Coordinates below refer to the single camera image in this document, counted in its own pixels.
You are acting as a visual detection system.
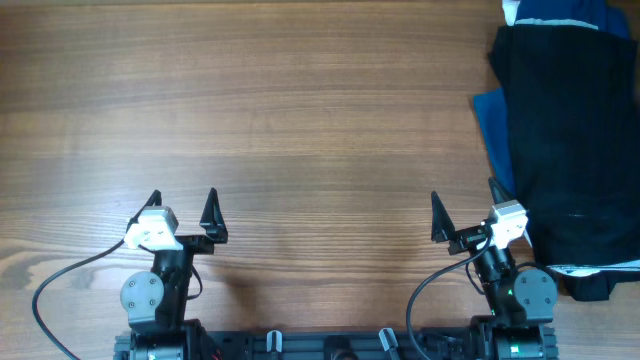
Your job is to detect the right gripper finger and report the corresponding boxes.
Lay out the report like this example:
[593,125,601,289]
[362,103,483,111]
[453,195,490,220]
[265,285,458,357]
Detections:
[431,191,455,243]
[487,176,533,246]

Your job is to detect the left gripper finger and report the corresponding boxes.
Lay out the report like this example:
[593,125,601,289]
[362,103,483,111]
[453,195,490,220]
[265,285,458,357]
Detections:
[199,188,228,244]
[128,190,162,226]

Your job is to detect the black shorts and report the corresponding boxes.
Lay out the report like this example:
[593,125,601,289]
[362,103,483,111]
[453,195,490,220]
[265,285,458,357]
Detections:
[489,25,639,302]

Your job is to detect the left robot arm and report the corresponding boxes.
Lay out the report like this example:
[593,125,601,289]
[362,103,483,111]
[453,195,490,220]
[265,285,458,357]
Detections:
[114,188,228,360]

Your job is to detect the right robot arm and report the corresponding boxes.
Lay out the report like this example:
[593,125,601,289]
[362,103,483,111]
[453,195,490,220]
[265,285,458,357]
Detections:
[419,178,559,360]

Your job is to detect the blue garment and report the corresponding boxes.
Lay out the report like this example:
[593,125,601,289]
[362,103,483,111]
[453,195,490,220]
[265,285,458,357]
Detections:
[473,0,631,194]

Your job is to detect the grey jeans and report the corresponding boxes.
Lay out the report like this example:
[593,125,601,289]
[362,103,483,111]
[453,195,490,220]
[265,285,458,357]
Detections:
[513,18,599,31]

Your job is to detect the white garment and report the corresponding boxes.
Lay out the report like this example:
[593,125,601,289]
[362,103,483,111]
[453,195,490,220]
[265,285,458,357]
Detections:
[502,0,520,26]

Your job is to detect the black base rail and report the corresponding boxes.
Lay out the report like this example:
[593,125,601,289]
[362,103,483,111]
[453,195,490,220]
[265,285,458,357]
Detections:
[113,327,559,360]

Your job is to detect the left black cable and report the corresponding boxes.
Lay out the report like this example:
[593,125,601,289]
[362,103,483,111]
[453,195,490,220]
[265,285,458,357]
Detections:
[31,238,126,360]

